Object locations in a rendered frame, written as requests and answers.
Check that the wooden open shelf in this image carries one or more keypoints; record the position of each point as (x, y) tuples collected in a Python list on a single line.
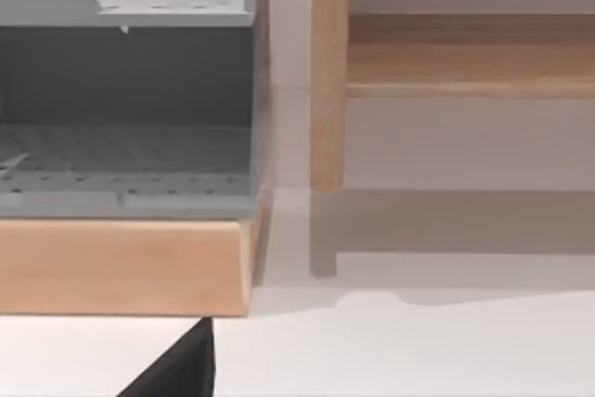
[(418, 62)]

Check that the pale wooden drawer front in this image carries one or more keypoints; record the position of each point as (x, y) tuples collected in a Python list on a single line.
[(121, 264)]

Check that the grey pierced drawer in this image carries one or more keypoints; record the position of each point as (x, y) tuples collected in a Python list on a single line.
[(125, 104)]

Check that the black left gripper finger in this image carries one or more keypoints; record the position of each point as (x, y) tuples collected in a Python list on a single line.
[(186, 364)]

